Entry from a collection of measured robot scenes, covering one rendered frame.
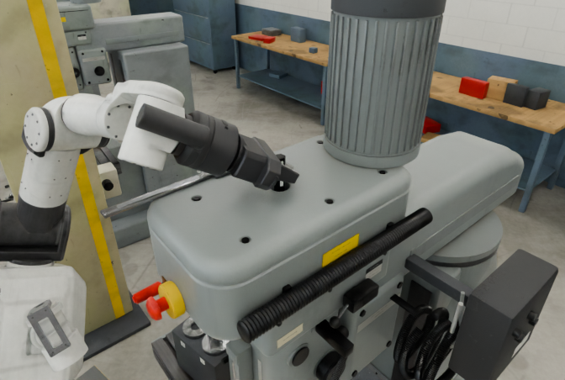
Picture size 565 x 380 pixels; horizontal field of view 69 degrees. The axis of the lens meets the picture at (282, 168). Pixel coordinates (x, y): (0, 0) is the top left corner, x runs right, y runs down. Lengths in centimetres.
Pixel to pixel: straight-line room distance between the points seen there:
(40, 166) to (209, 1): 715
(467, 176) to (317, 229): 58
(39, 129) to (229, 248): 40
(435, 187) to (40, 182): 86
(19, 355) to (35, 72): 154
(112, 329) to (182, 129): 262
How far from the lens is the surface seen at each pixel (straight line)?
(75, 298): 104
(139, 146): 61
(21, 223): 101
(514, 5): 502
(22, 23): 226
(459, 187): 111
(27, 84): 231
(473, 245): 124
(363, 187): 76
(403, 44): 74
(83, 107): 75
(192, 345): 152
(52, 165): 90
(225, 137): 63
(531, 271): 94
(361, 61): 75
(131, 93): 66
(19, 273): 102
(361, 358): 110
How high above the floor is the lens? 228
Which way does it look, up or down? 29 degrees down
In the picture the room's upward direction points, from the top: straight up
